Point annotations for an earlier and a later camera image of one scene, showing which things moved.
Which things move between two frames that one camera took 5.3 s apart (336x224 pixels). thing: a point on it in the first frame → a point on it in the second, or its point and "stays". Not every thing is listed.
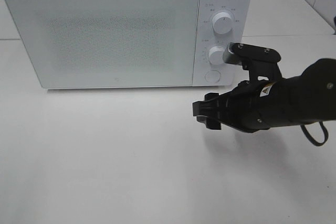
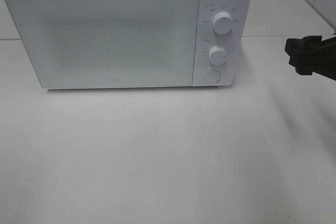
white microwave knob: (222, 22) stays
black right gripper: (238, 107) → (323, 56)
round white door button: (212, 76) stays
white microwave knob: (215, 55) stays
